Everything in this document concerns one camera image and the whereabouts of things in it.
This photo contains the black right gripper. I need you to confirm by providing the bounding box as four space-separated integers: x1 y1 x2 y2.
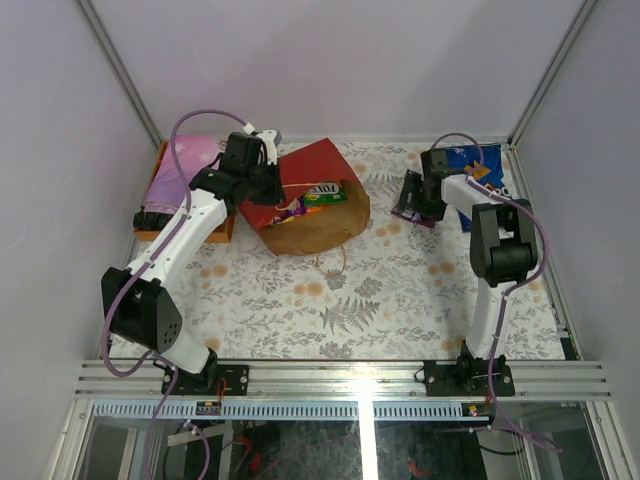
396 173 446 222

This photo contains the green Fox's candy bag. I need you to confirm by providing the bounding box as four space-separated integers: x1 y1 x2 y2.
303 181 348 207

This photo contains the purple pillow package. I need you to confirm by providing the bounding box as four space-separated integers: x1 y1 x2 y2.
143 135 222 215

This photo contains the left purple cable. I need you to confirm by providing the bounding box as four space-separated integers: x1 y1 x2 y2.
99 109 254 480

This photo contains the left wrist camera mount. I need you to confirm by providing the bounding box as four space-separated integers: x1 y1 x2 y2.
243 122 282 165

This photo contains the purple snack packet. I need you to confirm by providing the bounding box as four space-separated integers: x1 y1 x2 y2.
391 169 436 228

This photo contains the black object beside tray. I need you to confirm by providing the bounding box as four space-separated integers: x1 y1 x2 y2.
133 209 173 231

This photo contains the aluminium front rail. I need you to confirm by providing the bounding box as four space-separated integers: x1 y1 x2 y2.
74 360 611 402

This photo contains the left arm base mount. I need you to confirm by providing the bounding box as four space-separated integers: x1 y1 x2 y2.
171 348 250 397

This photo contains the blue Doritos chip bag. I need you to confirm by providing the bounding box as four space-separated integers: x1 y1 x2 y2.
444 144 510 197

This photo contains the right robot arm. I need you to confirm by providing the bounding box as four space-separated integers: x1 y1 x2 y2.
395 149 538 360

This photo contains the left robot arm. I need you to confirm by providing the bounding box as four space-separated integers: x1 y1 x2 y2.
101 130 285 395

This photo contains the red paper bag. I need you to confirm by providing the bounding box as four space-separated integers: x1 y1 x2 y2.
239 138 370 256

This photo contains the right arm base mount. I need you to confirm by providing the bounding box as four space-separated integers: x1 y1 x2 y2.
414 343 515 397

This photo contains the purple Fox's candy bag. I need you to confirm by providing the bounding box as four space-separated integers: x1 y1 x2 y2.
271 195 326 225

